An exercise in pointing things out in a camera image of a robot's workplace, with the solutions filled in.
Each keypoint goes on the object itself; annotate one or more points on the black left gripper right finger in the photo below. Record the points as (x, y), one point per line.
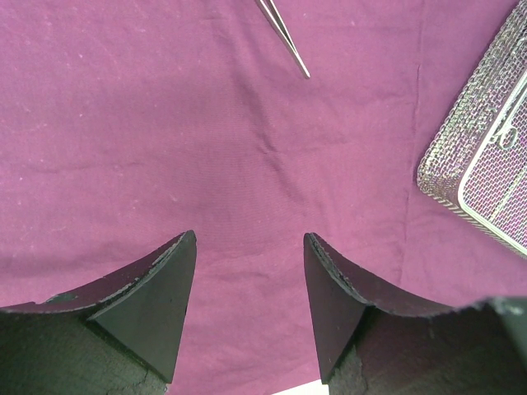
(372, 337)

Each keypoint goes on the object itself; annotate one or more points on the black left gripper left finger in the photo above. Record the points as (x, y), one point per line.
(119, 334)

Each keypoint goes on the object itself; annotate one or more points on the purple cloth wrap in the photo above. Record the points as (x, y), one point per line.
(125, 123)

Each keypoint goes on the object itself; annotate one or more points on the wire mesh instrument tray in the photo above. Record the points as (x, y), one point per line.
(461, 169)

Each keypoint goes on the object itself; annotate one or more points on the steel surgical scissors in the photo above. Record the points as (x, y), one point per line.
(505, 138)

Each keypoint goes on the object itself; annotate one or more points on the steel tweezers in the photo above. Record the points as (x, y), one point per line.
(275, 20)

